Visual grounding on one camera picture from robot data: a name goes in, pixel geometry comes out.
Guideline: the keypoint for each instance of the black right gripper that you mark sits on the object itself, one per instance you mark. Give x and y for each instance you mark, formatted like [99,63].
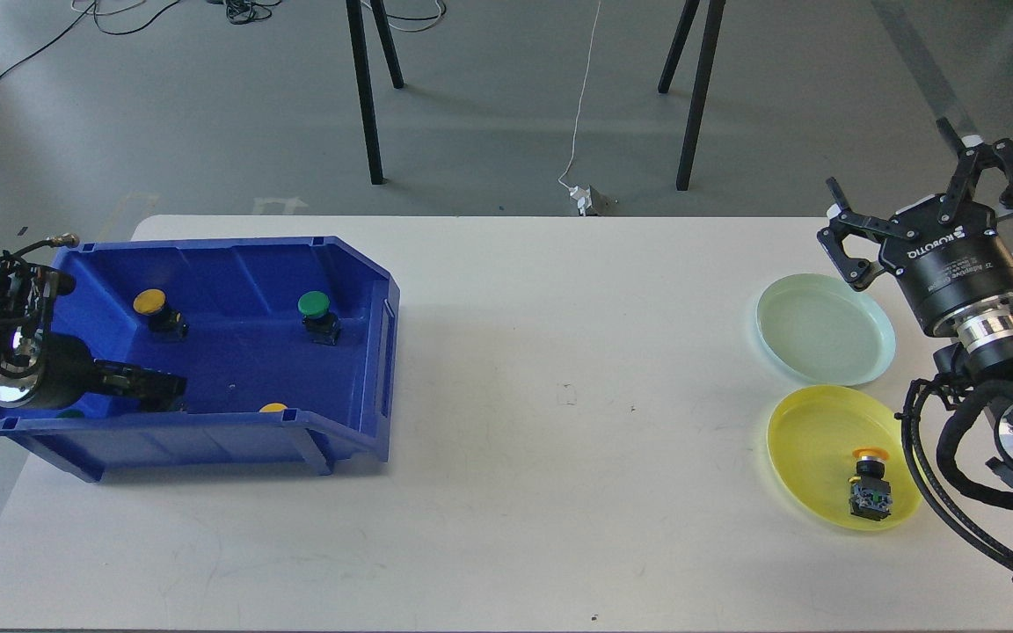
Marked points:
[955,268]

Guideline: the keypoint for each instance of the white plug adapter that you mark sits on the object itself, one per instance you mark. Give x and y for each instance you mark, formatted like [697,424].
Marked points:
[588,202]

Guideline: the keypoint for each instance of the yellow plate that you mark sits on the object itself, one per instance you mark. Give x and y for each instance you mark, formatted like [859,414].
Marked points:
[810,438]

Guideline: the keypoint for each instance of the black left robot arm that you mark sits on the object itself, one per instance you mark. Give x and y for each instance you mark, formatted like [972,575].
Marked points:
[29,292]

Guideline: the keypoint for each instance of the light green plate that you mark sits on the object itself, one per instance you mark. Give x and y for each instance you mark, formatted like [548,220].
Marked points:
[815,328]

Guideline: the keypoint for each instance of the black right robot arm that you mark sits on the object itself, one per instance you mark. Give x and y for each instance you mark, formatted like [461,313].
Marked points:
[957,427]

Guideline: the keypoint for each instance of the blue plastic bin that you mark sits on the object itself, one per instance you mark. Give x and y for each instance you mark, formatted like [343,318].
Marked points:
[246,347]

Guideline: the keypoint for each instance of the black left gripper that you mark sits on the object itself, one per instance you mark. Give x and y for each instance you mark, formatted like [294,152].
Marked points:
[53,371]

